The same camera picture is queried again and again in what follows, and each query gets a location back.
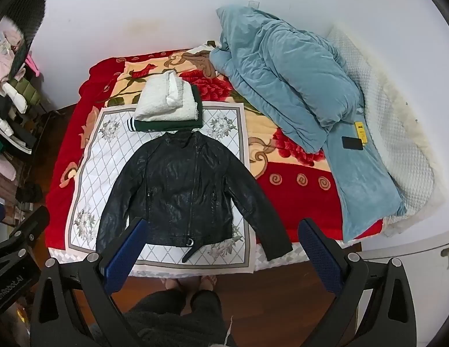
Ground white fleece garment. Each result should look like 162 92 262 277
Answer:
133 70 201 123

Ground checkered bed sheet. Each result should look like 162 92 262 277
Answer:
47 240 305 272

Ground blue quilt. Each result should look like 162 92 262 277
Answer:
209 5 408 243

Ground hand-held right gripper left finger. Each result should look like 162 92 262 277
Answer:
29 217 149 347

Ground black mesh panel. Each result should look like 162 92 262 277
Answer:
0 0 46 46

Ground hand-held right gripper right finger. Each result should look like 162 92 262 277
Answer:
298 218 417 347

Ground yellow flat box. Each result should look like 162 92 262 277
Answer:
355 122 368 146

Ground white cabinet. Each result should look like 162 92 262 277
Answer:
360 229 449 264

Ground white floral diamond-pattern cloth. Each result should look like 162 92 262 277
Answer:
65 104 255 274

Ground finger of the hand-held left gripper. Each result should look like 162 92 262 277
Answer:
0 204 51 257

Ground red floral blanket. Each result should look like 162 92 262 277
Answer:
45 48 346 252

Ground white quilted mattress pad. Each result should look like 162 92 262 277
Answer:
324 25 447 235

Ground green jacket with striped cuffs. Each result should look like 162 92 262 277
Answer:
128 86 204 133

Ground person's legs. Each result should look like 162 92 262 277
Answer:
128 274 237 347

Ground black leather jacket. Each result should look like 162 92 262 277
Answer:
95 130 293 263

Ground row of hanging clothes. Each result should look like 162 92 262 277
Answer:
0 16 44 203

